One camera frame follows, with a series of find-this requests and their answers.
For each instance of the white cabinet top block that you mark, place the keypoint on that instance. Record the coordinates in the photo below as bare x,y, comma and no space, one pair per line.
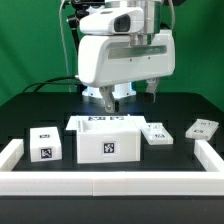
45,144

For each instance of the white left fence bar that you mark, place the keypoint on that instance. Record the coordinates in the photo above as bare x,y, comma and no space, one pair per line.
11,155

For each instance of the black camera stand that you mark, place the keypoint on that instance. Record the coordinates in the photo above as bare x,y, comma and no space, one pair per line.
73,21

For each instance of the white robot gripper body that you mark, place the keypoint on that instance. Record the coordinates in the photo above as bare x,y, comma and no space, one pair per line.
111,60

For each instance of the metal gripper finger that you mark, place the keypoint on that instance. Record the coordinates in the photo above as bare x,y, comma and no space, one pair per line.
151,90
106,93

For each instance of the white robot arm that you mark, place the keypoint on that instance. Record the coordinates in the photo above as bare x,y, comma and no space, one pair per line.
152,25

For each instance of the white cabinet body box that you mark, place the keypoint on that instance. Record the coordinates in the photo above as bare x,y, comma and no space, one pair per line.
107,139

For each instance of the white right fence bar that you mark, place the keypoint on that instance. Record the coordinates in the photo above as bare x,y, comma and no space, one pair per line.
208,157

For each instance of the white front fence bar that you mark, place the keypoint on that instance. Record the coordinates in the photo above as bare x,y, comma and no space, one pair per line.
111,183

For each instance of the white marker base plate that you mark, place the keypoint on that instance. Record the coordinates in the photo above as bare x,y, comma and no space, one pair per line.
73,124

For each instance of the white fence bar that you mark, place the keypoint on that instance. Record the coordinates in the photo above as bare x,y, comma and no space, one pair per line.
208,157
111,183
11,155

